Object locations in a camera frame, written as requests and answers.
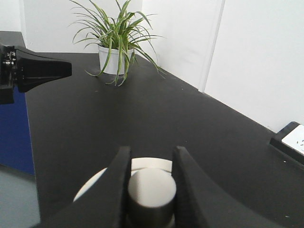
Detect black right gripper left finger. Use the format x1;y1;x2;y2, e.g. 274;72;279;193
35;146;131;228

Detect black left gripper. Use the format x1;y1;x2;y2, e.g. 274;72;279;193
0;44;72;105

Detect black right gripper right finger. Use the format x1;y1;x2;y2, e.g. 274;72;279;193
172;146;304;228

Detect glass jar with white lid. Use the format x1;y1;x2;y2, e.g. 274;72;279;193
72;157;178;228

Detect blue lab cabinets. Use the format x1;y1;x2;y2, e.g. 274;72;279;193
0;88;35;175

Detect potted spider plant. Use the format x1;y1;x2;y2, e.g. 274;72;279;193
72;0;164;86

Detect white socket on black box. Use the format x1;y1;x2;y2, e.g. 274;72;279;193
270;121;304;170

